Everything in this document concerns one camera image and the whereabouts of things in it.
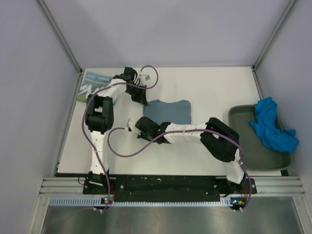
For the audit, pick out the aluminium frame post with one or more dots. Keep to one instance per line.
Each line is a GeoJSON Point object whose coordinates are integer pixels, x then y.
{"type": "Point", "coordinates": [291, 4]}
{"type": "Point", "coordinates": [59, 35]}

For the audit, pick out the wrist white camera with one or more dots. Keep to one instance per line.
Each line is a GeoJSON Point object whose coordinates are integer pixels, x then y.
{"type": "Point", "coordinates": [129, 125]}
{"type": "Point", "coordinates": [142, 79]}

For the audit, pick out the grey-blue t shirt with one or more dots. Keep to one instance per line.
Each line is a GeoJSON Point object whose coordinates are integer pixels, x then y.
{"type": "Point", "coordinates": [175, 112]}

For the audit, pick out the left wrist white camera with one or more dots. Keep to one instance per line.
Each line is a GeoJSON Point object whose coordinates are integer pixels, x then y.
{"type": "Point", "coordinates": [142, 79]}

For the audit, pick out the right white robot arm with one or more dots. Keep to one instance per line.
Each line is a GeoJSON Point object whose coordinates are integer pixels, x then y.
{"type": "Point", "coordinates": [219, 139]}

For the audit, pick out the left aluminium frame post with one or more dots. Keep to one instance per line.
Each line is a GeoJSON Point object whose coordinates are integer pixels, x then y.
{"type": "Point", "coordinates": [59, 35]}

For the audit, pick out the right aluminium frame post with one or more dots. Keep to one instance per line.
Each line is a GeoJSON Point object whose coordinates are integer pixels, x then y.
{"type": "Point", "coordinates": [291, 4]}

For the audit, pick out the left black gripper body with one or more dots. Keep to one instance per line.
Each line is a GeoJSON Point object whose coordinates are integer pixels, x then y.
{"type": "Point", "coordinates": [136, 92]}

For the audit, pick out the grey plastic bin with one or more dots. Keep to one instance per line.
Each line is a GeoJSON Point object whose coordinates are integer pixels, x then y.
{"type": "Point", "coordinates": [257, 156]}

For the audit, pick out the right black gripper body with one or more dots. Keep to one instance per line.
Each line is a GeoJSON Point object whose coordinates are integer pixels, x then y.
{"type": "Point", "coordinates": [141, 135]}

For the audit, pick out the folded printed blue t shirt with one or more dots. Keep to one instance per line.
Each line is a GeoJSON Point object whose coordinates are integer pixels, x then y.
{"type": "Point", "coordinates": [91, 83]}

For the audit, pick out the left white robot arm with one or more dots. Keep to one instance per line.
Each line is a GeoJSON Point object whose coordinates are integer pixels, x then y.
{"type": "Point", "coordinates": [99, 116]}

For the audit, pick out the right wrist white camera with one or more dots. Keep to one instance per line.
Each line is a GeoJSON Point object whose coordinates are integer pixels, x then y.
{"type": "Point", "coordinates": [129, 125]}

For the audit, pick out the bright blue t shirt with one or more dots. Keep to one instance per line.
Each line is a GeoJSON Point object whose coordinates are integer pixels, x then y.
{"type": "Point", "coordinates": [283, 141]}

